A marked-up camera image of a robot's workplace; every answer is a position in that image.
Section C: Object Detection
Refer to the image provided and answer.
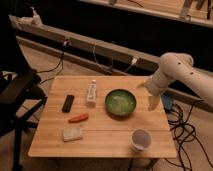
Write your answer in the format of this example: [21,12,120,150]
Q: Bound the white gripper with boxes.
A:
[136,75,168,111]

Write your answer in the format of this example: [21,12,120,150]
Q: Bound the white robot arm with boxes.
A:
[137,52,213,112]

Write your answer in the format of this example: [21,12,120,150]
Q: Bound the green ceramic bowl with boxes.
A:
[105,89,137,117]

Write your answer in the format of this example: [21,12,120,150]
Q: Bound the blue box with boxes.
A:
[161,95,173,111]

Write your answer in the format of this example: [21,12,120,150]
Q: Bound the white tube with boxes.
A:
[86,80,97,107]

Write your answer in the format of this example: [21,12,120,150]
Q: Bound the wooden table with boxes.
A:
[28,76,177,158]

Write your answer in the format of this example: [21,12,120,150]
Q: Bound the orange carrot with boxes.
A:
[68,114,89,123]

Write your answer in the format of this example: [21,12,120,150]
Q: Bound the black remote control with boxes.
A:
[62,95,74,113]

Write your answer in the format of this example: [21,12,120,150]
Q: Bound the white sponge block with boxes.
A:
[62,127,82,142]

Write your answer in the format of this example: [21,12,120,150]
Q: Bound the black chair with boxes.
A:
[0,12,47,171]

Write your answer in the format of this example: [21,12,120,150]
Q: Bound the white spray bottle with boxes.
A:
[31,7,43,27]

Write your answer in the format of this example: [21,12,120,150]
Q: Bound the white cable with plug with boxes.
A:
[91,41,139,75]

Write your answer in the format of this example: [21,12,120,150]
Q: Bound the black floor cables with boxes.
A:
[164,99,213,171]

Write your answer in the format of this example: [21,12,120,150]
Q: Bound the black cable with plug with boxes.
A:
[34,38,72,86]

